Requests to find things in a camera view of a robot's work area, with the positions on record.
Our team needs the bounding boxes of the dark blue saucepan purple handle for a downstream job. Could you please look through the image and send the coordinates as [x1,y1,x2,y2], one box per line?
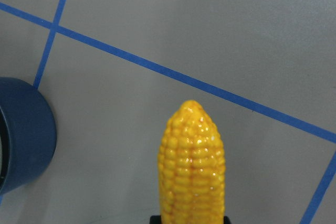
[1,77,57,195]

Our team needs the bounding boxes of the yellow plastic corn cob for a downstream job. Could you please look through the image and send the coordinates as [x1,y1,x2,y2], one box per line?
[157,100,226,223]

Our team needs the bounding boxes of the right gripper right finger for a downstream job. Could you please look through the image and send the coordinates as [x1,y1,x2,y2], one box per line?
[224,216,231,224]

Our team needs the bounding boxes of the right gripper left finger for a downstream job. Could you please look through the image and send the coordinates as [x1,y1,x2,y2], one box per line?
[150,215,161,224]

